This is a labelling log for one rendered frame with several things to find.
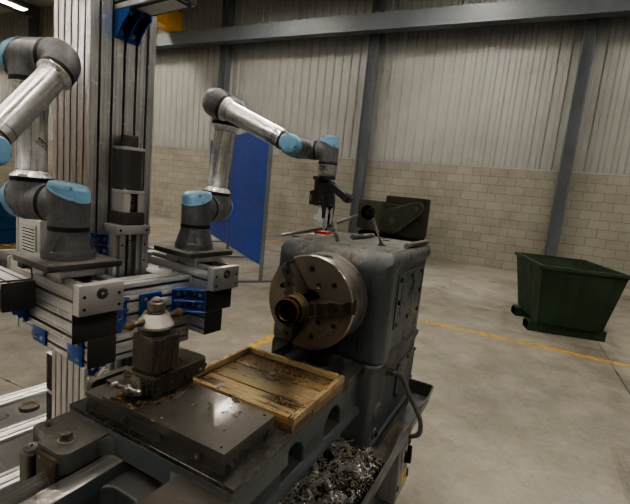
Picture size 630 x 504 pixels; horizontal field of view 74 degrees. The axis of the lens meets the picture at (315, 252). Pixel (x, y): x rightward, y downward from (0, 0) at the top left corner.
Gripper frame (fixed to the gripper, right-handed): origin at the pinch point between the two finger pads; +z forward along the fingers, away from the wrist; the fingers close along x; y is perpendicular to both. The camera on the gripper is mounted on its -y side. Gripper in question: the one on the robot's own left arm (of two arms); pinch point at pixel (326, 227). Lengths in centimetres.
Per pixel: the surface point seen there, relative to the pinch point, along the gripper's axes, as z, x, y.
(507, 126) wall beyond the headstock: -206, -965, 17
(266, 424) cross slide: 34, 82, -31
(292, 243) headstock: 6.5, 14.5, 6.6
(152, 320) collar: 16, 90, -5
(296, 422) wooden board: 41, 67, -29
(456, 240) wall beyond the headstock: 79, -958, 96
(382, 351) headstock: 39, 15, -33
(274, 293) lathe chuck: 21.8, 32.1, 1.8
